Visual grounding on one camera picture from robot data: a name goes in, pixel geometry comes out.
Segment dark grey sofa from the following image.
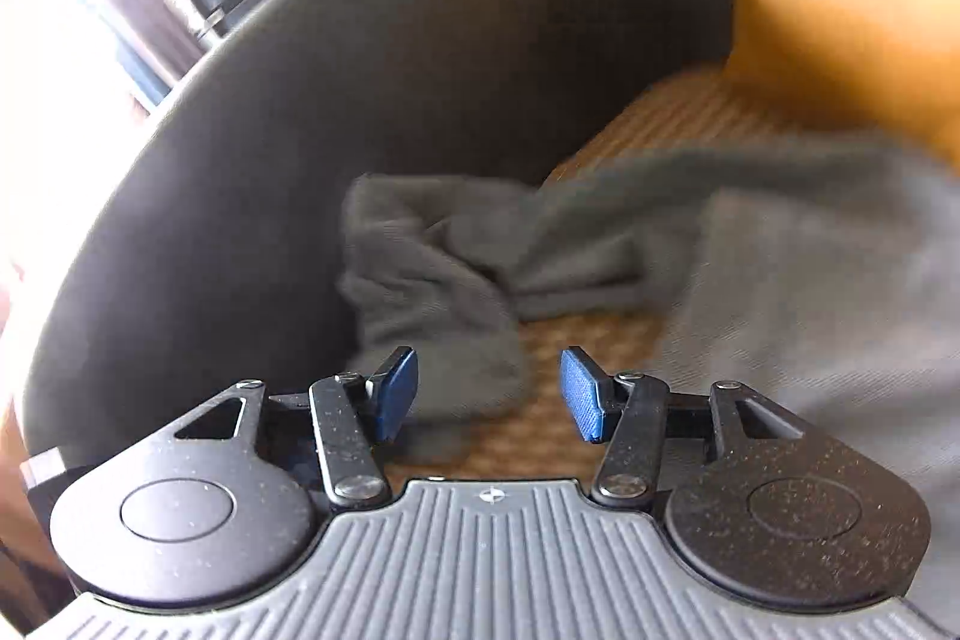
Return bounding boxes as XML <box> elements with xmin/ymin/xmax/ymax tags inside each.
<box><xmin>19</xmin><ymin>0</ymin><xmax>736</xmax><ymax>461</ymax></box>

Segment grey pants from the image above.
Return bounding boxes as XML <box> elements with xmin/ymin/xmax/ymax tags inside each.
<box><xmin>337</xmin><ymin>134</ymin><xmax>960</xmax><ymax>498</ymax></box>

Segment brown woven seat mat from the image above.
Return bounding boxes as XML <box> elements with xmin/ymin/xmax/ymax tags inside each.
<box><xmin>405</xmin><ymin>66</ymin><xmax>826</xmax><ymax>483</ymax></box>

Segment orange leather cushion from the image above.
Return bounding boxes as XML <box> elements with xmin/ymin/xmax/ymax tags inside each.
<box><xmin>724</xmin><ymin>0</ymin><xmax>960</xmax><ymax>161</ymax></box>

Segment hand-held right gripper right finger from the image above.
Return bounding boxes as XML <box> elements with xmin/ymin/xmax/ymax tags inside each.
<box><xmin>559</xmin><ymin>346</ymin><xmax>803</xmax><ymax>510</ymax></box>

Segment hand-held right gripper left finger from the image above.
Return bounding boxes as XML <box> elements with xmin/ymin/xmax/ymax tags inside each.
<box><xmin>174</xmin><ymin>346</ymin><xmax>419</xmax><ymax>510</ymax></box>

